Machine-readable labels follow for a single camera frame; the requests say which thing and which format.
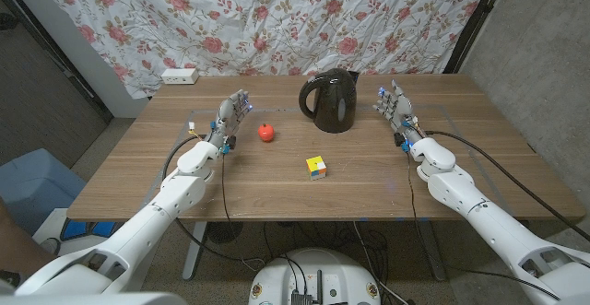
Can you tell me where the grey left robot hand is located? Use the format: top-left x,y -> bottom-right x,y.
207,89 -> 254,155

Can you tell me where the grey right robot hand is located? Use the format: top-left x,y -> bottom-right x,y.
372,79 -> 428,147

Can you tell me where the multicoloured rubiks cube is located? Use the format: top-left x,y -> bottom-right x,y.
305,155 -> 328,182

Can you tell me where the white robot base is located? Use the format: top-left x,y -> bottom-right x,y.
247,248 -> 383,305

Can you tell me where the red ball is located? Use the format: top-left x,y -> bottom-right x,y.
257,123 -> 276,143

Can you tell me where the black electric kettle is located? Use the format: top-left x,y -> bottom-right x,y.
298,67 -> 360,135

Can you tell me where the white power strip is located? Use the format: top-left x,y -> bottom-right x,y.
159,67 -> 200,86

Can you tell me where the floral print backdrop cloth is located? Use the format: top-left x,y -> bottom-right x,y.
29,0 -> 494,100

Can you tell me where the black round floor disc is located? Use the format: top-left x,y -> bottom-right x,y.
206,221 -> 244,245

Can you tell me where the white table leg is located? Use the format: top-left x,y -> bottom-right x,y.
182,221 -> 208,282

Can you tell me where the grey table leg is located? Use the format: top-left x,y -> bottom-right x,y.
417,221 -> 448,282

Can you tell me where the blue black floor pad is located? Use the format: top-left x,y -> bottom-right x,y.
61,218 -> 117,241

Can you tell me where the blue plastic bin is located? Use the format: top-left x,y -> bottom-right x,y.
0,147 -> 88,235

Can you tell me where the white floor mat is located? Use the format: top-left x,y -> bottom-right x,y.
31,207 -> 121,255

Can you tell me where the grey sneaker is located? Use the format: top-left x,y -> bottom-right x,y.
39,237 -> 62,256

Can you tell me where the person brown leg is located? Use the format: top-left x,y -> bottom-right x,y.
0,198 -> 52,278

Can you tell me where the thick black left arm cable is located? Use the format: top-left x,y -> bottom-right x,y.
160,134 -> 266,272

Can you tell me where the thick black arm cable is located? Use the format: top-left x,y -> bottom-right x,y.
160,134 -> 266,272
423,130 -> 590,243

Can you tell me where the thin black left wrist cable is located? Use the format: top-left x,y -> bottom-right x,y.
219,151 -> 245,260

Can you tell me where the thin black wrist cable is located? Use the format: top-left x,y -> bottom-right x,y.
219,151 -> 245,260
405,151 -> 563,301

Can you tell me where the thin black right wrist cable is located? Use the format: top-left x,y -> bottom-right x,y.
405,151 -> 563,301

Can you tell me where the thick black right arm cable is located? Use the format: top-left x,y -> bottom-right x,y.
423,130 -> 590,243

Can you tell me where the thin black floor cable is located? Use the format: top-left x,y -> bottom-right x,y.
262,221 -> 308,292

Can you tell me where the white floor cable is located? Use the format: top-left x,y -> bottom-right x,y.
352,221 -> 409,305

